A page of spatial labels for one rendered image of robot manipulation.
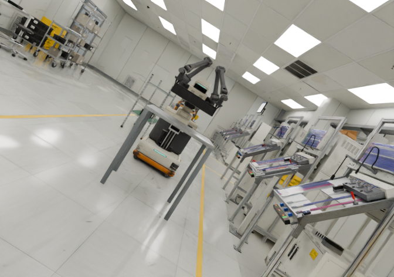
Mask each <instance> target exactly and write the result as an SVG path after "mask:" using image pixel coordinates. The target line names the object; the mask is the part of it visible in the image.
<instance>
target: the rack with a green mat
mask: <svg viewBox="0 0 394 277"><path fill-rule="evenodd" d="M152 77H153V74H152V75H151V77H150V78H149V79H148V82H147V83H146V85H145V86H144V88H143V90H142V91H141V93H140V95H139V96H138V98H137V100H136V101H135V103H134V105H133V106H132V108H131V110H130V111H129V113H128V114H127V116H126V118H125V119H124V121H123V123H122V125H121V126H120V127H123V125H124V123H125V122H126V120H127V119H128V117H129V115H130V113H133V114H135V115H136V116H138V118H139V117H140V113H141V111H142V110H133V108H134V107H135V105H136V104H137V102H138V100H139V99H140V97H141V95H142V94H143V92H144V90H145V88H146V87H147V85H148V84H150V85H151V86H154V87H155V90H154V92H153V94H152V95H151V97H150V99H149V100H148V102H147V104H146V105H148V103H149V102H150V100H151V98H152V97H153V95H154V93H155V92H156V90H157V89H158V90H160V91H161V92H163V93H165V94H166V95H167V96H166V98H165V99H164V101H163V102H162V104H161V105H160V107H159V108H160V109H161V107H162V106H163V104H164V103H165V101H166V99H167V98H168V96H169V97H172V98H173V99H172V101H171V102H170V104H169V106H170V105H171V104H172V102H173V101H174V99H175V97H176V94H175V96H174V97H173V96H172V95H170V93H171V90H170V91H169V93H167V92H166V91H164V90H162V89H161V88H159V85H160V84H161V82H162V81H161V80H160V82H159V83H158V86H156V85H154V84H152V83H150V80H151V79H152ZM171 89H172V87H171ZM146 105H145V107H146ZM145 107H144V108H145ZM144 108H143V109H144ZM156 116H157V115H155V116H154V117H153V118H152V119H148V121H147V123H149V125H148V127H147V129H146V130H145V132H144V134H143V135H142V137H141V138H140V139H141V140H142V138H143V137H144V136H145V134H146V132H147V130H148V129H149V127H150V125H152V124H156V122H157V119H155V118H156ZM138 118H137V120H138ZM137 120H136V121H135V123H136V122H137ZM135 123H134V124H135Z"/></svg>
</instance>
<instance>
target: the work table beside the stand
mask: <svg viewBox="0 0 394 277"><path fill-rule="evenodd" d="M152 113H154V114H155V115H157V116H158V117H160V118H162V119H163V120H165V121H167V122H168V123H170V124H171V125H173V126H175V127H176V128H178V129H180V130H181V131H183V132H184V133H186V134H188V135H189V136H191V137H193V138H194V139H196V140H197V141H199V142H201V143H202V146H201V148H200V149H199V151H198V152H197V154H196V156H195V157H194V159H193V160H192V162H191V163H190V165H189V167H188V168H187V170H186V171H185V173H184V175H183V176H182V178H181V179H180V181H179V183H178V184H177V185H176V187H175V189H174V190H173V192H172V194H171V195H170V196H169V198H168V200H167V202H169V203H171V201H172V200H173V198H174V196H175V195H176V193H177V192H178V190H179V189H180V187H181V185H182V184H183V183H184V181H185V179H186V178H187V176H188V174H189V173H190V172H191V170H192V168H193V167H194V165H195V163H196V162H197V160H198V159H199V157H200V156H201V154H202V153H203V151H204V149H205V148H206V146H207V147H208V149H207V150H206V152H205V153H204V155H203V157H202V158H201V160H200V161H199V163H198V165H197V166H196V167H195V169H194V171H193V172H192V174H191V176H190V177H189V178H188V180H187V182H186V183H185V185H184V187H183V188H182V189H181V191H180V193H179V194H178V196H177V197H176V199H175V201H174V202H173V204H172V205H171V207H170V209H169V210H168V212H167V213H166V215H165V216H164V219H165V220H167V221H168V220H169V218H170V216H171V215H172V213H173V212H174V210H175V209H176V207H177V205H178V204H179V202H180V200H181V199H182V197H183V196H184V194H185V193H186V191H187V190H188V188H189V186H190V185H191V184H192V182H193V180H194V179H195V177H196V176H197V174H198V172H199V171H200V169H201V168H202V166H203V165H204V163H205V161H206V160H207V158H208V157H209V155H210V153H211V152H212V150H213V149H214V145H213V144H212V142H211V141H210V140H209V139H208V138H207V137H205V136H203V135H201V134H200V133H198V132H197V131H195V130H194V129H192V128H190V127H189V126H187V125H186V124H184V123H182V122H181V121H179V120H177V119H176V118H174V117H172V116H171V115H169V114H168V113H166V112H164V111H163V110H161V109H160V108H158V107H157V106H155V105H153V104H151V105H146V107H145V108H144V110H143V111H142V113H141V115H140V117H139V118H138V120H137V122H136V123H135V125H134V127H133V128H132V130H131V131H130V133H129V135H128V136H127V138H126V140H125V141H124V143H123V145H122V146H121V148H120V149H119V151H118V153H117V154H116V156H115V157H114V160H113V161H112V163H111V164H110V166H109V168H108V169H107V171H106V173H105V174H104V176H103V177H102V179H101V181H100V183H102V184H104V183H105V182H106V181H107V179H108V177H109V176H110V174H111V172H112V171H113V170H114V171H115V172H116V171H117V170H118V168H119V166H120V165H121V163H122V162H123V160H124V159H125V157H126V155H127V154H128V152H129V150H130V148H131V147H132V146H133V144H134V142H135V141H136V139H137V137H138V136H139V134H140V132H141V130H142V129H143V127H144V126H145V124H146V122H147V121H148V119H149V117H150V116H151V115H152Z"/></svg>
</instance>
